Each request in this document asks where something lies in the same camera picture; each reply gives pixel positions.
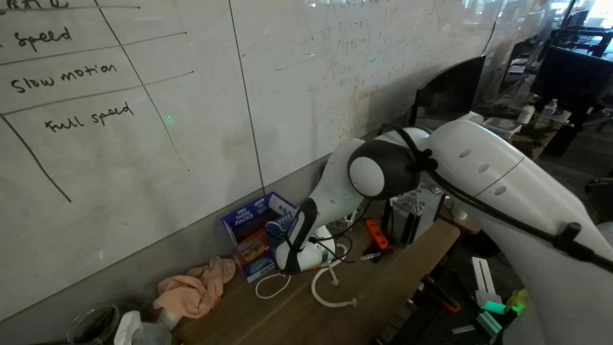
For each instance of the grey battery near front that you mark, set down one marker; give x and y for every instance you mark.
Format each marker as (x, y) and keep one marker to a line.
(414, 214)

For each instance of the pink cloth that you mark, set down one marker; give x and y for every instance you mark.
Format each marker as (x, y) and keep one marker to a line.
(195, 292)

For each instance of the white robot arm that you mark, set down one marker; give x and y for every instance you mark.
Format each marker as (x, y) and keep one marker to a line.
(542, 229)

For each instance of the blue cardboard box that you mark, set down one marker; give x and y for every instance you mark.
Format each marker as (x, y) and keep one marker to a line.
(255, 229)

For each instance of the orange and black tool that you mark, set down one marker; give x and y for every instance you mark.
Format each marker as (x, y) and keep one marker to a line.
(377, 241)

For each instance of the dark round container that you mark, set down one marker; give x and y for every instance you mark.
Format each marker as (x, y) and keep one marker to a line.
(94, 327)

